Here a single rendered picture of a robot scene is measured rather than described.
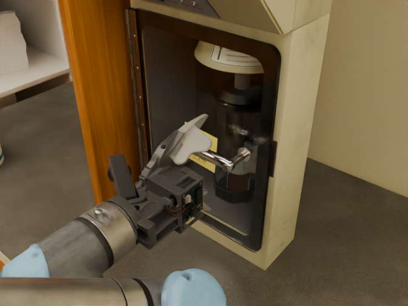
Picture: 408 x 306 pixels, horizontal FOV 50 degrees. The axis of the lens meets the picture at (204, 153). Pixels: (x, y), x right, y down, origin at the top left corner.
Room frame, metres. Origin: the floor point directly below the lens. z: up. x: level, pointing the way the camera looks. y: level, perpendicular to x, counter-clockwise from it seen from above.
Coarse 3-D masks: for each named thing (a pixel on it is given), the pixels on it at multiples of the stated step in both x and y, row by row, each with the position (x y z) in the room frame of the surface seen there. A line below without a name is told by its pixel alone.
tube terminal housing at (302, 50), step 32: (320, 0) 0.62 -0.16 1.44; (256, 32) 0.60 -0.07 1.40; (288, 32) 0.57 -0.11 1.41; (320, 32) 0.63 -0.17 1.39; (288, 64) 0.57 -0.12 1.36; (320, 64) 0.64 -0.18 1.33; (288, 96) 0.57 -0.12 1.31; (288, 128) 0.58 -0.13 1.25; (288, 160) 0.59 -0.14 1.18; (288, 192) 0.61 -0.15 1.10; (192, 224) 0.68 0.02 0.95; (288, 224) 0.62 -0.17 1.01; (256, 256) 0.58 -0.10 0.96
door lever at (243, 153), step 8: (200, 152) 0.58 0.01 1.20; (208, 152) 0.58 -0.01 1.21; (216, 152) 0.58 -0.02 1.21; (240, 152) 0.58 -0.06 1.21; (248, 152) 0.58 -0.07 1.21; (208, 160) 0.57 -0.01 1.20; (216, 160) 0.56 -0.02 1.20; (224, 160) 0.56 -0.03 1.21; (232, 160) 0.56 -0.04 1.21; (240, 160) 0.57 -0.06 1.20; (248, 160) 0.58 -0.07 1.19; (224, 168) 0.55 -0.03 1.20; (232, 168) 0.55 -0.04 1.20
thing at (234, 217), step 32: (160, 32) 0.71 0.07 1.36; (192, 32) 0.66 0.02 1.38; (224, 32) 0.62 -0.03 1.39; (160, 64) 0.71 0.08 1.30; (192, 64) 0.66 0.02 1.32; (224, 64) 0.62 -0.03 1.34; (256, 64) 0.58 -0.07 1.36; (160, 96) 0.71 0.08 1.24; (192, 96) 0.66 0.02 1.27; (224, 96) 0.62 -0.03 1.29; (256, 96) 0.58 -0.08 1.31; (160, 128) 0.72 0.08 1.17; (224, 128) 0.62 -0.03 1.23; (256, 128) 0.57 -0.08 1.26; (192, 160) 0.66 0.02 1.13; (256, 160) 0.57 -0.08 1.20; (224, 192) 0.61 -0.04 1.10; (256, 192) 0.57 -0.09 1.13; (224, 224) 0.61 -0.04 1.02; (256, 224) 0.56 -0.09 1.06
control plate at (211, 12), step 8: (152, 0) 0.68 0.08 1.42; (176, 0) 0.63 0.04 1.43; (184, 0) 0.62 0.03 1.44; (192, 0) 0.60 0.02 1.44; (200, 0) 0.59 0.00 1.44; (184, 8) 0.64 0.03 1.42; (192, 8) 0.62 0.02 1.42; (200, 8) 0.61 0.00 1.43; (208, 8) 0.60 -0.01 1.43; (216, 16) 0.60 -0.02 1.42
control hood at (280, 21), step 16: (144, 0) 0.70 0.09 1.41; (208, 0) 0.58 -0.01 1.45; (224, 0) 0.55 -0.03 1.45; (240, 0) 0.53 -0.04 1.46; (256, 0) 0.51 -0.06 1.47; (272, 0) 0.52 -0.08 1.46; (288, 0) 0.55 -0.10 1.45; (208, 16) 0.62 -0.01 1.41; (224, 16) 0.59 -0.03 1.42; (240, 16) 0.57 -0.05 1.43; (256, 16) 0.54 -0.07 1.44; (272, 16) 0.53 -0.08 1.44; (288, 16) 0.55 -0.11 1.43; (272, 32) 0.55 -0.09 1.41
